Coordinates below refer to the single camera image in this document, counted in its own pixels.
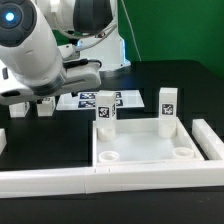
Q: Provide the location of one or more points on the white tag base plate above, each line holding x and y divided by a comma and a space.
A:
86, 100

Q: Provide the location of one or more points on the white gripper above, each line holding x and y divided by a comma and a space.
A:
79, 75

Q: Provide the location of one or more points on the white square tabletop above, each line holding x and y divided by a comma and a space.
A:
138, 141

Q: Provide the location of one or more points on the white obstacle wall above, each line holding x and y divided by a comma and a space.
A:
208, 140
3, 140
105, 179

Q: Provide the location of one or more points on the white obstacle left wall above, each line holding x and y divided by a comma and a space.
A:
3, 140

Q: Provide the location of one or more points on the white obstacle front wall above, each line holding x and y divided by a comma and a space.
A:
105, 179

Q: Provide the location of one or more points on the white obstacle right wall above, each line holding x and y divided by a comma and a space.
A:
208, 140

